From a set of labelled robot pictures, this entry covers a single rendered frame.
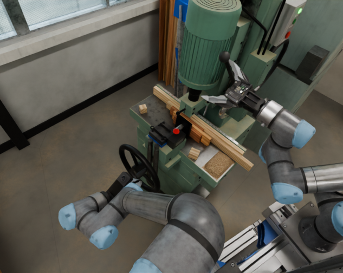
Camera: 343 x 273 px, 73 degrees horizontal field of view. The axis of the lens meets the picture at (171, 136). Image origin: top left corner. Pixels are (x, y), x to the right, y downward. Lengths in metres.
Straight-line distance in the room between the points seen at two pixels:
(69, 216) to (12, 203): 1.40
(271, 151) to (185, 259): 0.47
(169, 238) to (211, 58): 0.64
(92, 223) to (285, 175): 0.59
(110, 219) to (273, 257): 0.76
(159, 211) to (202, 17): 0.59
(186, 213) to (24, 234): 1.70
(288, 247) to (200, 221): 0.87
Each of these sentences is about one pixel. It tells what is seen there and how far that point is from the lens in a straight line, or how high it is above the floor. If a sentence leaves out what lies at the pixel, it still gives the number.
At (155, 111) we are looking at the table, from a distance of 1.26.
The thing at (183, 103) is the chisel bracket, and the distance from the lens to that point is 1.10.
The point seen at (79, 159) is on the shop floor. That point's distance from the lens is 2.21.
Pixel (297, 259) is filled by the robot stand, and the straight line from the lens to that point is 1.30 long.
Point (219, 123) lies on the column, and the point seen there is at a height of 0.84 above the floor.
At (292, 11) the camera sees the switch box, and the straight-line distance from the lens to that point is 1.07.
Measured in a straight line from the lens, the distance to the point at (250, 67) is 1.09.
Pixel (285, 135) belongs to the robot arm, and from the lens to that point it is 0.75.
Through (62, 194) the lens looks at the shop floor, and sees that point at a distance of 2.09.
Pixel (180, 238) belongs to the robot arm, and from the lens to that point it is 0.44.
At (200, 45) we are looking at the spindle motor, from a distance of 0.86.
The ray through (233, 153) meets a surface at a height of 0.94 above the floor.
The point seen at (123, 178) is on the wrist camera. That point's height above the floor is 1.02.
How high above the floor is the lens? 1.82
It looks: 52 degrees down
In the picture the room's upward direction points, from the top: 9 degrees clockwise
